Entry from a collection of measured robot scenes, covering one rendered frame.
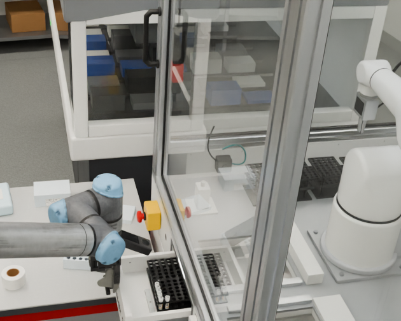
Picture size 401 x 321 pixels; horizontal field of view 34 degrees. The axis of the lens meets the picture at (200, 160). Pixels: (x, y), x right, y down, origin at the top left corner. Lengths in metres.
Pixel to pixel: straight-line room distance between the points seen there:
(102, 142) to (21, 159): 1.61
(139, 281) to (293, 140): 1.06
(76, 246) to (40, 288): 0.63
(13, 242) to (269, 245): 0.53
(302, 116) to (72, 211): 0.75
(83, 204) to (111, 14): 0.90
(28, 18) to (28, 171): 1.79
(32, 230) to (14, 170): 2.61
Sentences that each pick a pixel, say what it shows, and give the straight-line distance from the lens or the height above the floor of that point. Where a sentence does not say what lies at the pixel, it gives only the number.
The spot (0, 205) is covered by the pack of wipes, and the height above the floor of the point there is 0.80.
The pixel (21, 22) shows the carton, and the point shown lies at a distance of 5.47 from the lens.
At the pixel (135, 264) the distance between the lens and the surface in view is 2.01.
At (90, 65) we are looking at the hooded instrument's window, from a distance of 2.41.
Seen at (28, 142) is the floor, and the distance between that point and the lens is 4.27.
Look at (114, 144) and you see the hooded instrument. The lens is 2.56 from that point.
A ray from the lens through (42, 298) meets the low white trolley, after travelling 2.07.
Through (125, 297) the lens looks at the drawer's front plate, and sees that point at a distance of 1.82.
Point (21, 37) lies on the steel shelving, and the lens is 5.43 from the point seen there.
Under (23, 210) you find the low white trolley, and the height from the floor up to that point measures 0.76.
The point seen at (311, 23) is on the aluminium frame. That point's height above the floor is 1.88.
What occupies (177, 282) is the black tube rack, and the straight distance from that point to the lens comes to 1.90.
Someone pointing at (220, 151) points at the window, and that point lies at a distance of 1.45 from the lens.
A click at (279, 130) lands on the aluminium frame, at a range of 1.05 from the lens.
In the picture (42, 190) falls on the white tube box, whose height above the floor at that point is 0.81.
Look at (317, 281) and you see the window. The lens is 1.28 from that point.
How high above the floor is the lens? 2.20
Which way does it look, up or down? 32 degrees down
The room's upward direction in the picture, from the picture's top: 5 degrees clockwise
